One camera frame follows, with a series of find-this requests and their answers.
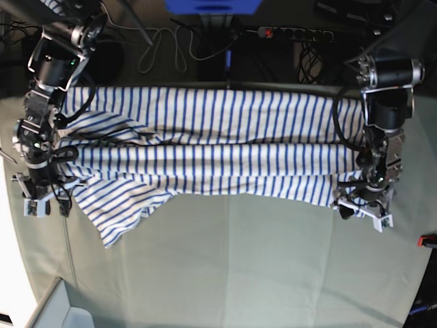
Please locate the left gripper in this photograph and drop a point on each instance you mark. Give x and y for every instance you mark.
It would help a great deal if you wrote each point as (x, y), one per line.
(381, 192)

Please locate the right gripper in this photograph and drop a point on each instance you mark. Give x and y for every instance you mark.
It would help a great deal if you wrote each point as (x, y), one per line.
(39, 179)

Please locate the blue white striped t-shirt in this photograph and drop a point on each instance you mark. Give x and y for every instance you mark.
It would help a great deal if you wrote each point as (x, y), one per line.
(138, 147)

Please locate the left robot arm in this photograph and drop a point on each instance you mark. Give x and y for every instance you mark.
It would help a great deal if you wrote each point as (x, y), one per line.
(389, 69)

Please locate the red black clamp right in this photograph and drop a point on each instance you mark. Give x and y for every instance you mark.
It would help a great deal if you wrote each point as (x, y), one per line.
(428, 241)

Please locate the red black clamp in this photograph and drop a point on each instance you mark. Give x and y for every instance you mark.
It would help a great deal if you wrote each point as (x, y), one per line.
(428, 241)
(227, 69)

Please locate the green table cloth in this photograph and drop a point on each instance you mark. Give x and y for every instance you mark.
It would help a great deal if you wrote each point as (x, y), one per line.
(239, 261)

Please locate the round black stool base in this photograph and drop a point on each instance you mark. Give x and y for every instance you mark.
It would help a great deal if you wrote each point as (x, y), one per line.
(107, 61)

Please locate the white power strip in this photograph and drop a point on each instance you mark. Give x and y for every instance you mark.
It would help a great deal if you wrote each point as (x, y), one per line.
(296, 34)

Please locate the red black clamp centre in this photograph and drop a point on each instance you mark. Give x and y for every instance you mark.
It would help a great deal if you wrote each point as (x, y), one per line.
(227, 69)

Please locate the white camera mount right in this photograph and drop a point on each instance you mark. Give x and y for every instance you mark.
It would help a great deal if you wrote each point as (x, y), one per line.
(40, 205)

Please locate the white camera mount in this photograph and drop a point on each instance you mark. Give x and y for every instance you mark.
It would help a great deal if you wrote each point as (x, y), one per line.
(40, 205)
(379, 214)

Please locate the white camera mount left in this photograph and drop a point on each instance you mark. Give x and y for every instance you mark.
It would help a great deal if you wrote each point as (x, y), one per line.
(379, 214)

